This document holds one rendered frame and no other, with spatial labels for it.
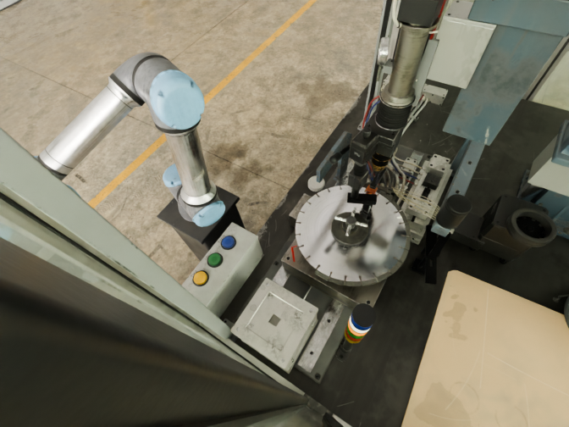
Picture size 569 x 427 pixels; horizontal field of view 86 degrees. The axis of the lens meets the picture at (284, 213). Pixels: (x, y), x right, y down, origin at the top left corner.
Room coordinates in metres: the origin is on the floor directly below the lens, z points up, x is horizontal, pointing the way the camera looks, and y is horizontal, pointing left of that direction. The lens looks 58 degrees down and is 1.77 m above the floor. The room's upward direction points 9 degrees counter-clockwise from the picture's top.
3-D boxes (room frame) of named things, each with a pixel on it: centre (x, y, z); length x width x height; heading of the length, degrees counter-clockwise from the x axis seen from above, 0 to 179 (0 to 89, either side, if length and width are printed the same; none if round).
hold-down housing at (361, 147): (0.50, -0.21, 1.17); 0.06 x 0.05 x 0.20; 131
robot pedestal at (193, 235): (0.75, 0.35, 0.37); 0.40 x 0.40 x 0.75; 50
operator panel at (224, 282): (0.41, 0.23, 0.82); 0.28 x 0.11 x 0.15; 140
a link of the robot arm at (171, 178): (0.74, 0.35, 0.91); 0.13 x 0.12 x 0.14; 32
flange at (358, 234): (0.42, -0.19, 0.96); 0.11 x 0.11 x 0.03
